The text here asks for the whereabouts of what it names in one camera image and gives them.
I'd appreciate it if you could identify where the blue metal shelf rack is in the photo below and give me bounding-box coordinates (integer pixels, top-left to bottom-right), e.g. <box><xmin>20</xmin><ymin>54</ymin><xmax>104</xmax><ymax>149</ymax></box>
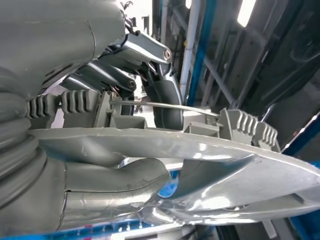
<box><xmin>0</xmin><ymin>0</ymin><xmax>320</xmax><ymax>240</ymax></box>

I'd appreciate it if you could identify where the white desk frame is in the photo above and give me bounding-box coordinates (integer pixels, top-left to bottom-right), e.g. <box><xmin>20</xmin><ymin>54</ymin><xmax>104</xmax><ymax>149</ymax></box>
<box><xmin>179</xmin><ymin>0</ymin><xmax>202</xmax><ymax>98</ymax></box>

